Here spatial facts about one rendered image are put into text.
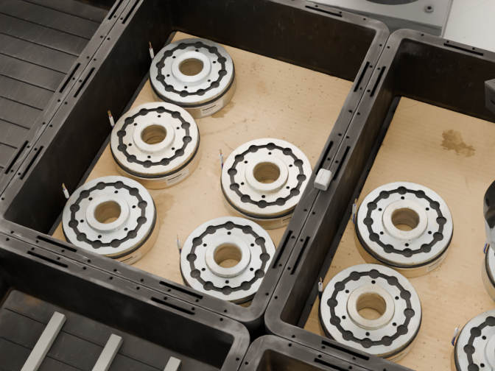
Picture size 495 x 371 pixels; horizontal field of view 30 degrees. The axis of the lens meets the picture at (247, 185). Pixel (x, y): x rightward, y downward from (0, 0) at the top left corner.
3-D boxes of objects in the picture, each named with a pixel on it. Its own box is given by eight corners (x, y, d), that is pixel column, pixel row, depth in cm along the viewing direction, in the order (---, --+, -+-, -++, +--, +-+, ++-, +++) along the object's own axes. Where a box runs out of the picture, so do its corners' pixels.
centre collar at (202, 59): (183, 48, 113) (183, 46, 112) (219, 61, 112) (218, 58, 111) (163, 77, 111) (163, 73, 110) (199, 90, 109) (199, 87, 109)
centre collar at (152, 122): (144, 115, 108) (144, 111, 107) (183, 126, 106) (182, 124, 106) (125, 146, 105) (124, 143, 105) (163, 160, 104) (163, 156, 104)
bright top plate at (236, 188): (242, 130, 106) (242, 127, 106) (325, 155, 104) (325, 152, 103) (207, 199, 101) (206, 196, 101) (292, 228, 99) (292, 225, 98)
